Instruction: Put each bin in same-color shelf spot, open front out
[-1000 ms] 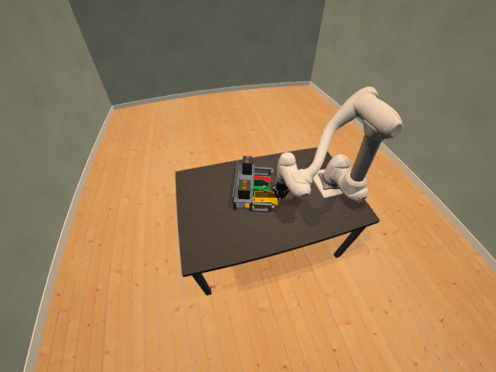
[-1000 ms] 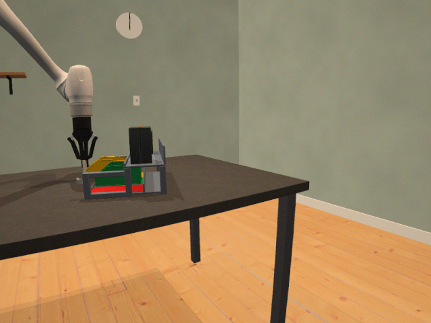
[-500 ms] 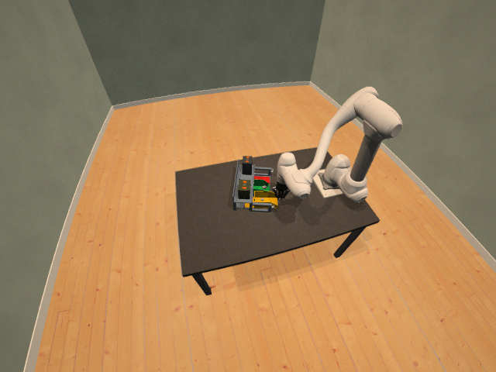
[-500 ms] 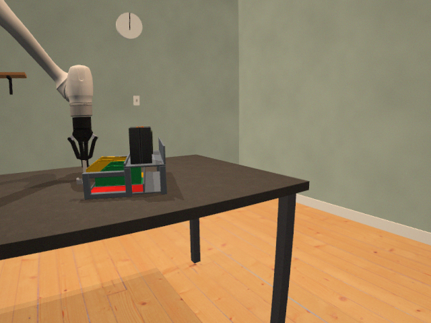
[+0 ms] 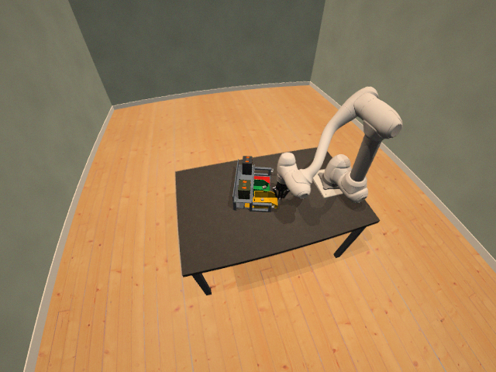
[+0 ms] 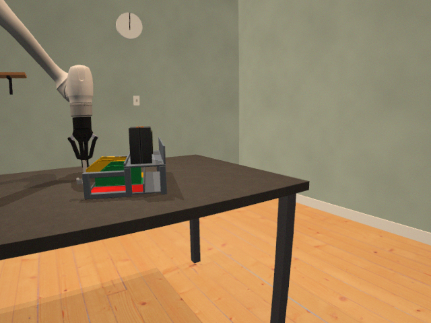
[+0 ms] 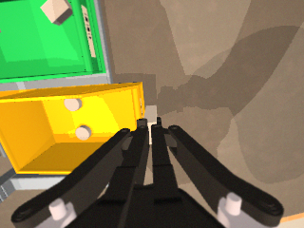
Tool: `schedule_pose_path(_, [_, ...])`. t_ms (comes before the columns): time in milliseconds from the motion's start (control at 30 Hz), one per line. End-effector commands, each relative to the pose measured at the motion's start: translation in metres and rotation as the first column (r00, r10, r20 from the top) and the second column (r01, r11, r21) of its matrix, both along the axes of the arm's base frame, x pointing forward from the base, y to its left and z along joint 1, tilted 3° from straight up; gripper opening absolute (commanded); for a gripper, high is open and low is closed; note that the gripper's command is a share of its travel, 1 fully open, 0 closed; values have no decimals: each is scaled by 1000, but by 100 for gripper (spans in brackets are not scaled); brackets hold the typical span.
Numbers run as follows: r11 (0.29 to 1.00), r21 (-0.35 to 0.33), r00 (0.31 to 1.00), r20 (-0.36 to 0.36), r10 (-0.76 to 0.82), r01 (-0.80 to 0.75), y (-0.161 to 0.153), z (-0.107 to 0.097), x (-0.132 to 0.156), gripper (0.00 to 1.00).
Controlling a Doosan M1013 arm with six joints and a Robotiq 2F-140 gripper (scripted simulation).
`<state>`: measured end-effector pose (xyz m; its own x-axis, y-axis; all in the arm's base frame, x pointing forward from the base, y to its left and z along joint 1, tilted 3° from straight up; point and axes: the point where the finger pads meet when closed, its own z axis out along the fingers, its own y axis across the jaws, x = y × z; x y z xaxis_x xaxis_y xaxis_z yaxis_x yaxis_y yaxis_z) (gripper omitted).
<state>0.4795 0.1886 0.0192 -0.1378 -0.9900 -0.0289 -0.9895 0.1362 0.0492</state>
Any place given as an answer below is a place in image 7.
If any yellow bin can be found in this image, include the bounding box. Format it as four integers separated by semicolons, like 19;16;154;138
0;83;145;174

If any green bin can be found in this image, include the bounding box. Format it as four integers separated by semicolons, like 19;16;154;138
0;0;102;84

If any pale peach round disc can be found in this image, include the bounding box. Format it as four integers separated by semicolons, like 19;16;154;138
75;125;92;141
64;98;83;111

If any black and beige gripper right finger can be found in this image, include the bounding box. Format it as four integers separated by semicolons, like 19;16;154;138
149;105;284;228

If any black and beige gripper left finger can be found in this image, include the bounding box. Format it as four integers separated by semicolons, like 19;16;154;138
10;105;151;228

